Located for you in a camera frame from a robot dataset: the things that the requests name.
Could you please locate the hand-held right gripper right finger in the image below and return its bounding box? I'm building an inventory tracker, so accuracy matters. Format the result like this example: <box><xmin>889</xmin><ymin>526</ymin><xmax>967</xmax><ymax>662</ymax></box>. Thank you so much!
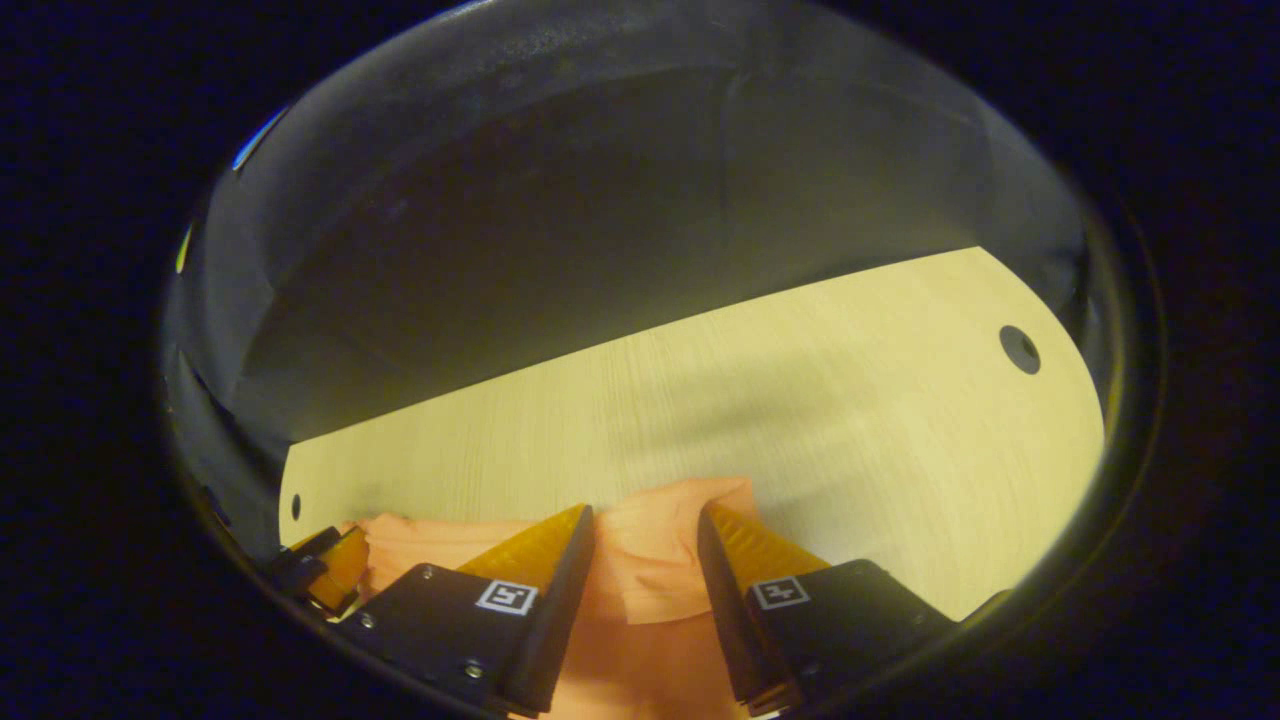
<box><xmin>697</xmin><ymin>500</ymin><xmax>956</xmax><ymax>713</ymax></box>

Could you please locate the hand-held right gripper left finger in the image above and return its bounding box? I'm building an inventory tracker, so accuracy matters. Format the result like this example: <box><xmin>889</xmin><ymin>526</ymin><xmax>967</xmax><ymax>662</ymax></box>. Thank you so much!
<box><xmin>335</xmin><ymin>503</ymin><xmax>598</xmax><ymax>716</ymax></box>

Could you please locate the orange T-shirt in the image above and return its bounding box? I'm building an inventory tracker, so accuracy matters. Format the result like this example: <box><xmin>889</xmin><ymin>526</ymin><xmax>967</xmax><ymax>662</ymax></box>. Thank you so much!
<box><xmin>340</xmin><ymin>476</ymin><xmax>801</xmax><ymax>720</ymax></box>

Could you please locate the black backdrop cloth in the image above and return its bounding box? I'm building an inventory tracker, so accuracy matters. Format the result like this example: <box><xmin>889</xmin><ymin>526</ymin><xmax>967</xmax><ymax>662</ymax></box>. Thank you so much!
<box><xmin>165</xmin><ymin>0</ymin><xmax>1111</xmax><ymax>566</ymax></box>

